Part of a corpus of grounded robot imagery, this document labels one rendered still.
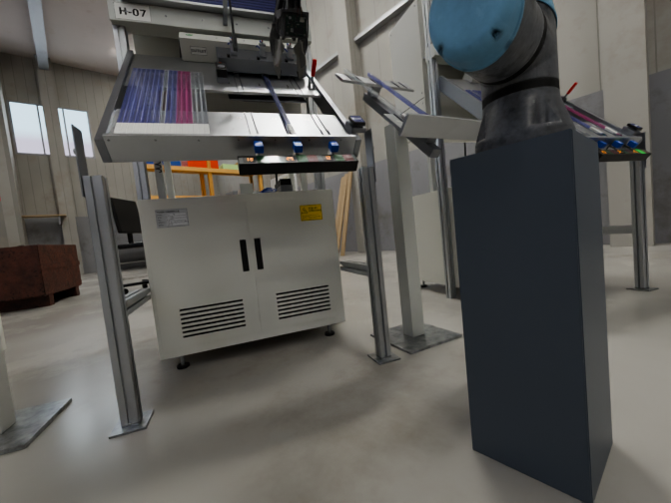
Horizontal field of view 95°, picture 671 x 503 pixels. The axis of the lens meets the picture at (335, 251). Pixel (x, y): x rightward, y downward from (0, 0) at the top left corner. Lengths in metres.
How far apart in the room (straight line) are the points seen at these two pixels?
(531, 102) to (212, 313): 1.09
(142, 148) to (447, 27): 0.73
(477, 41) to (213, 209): 0.96
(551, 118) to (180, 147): 0.81
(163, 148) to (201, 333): 0.65
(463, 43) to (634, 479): 0.72
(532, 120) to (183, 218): 1.04
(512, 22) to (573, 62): 4.14
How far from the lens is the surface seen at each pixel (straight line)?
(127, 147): 0.96
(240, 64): 1.43
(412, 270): 1.21
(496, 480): 0.70
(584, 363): 0.59
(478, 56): 0.52
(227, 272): 1.21
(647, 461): 0.82
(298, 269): 1.24
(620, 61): 4.30
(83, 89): 12.12
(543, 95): 0.63
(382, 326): 1.07
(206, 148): 0.94
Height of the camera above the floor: 0.44
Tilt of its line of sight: 4 degrees down
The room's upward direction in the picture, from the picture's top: 6 degrees counter-clockwise
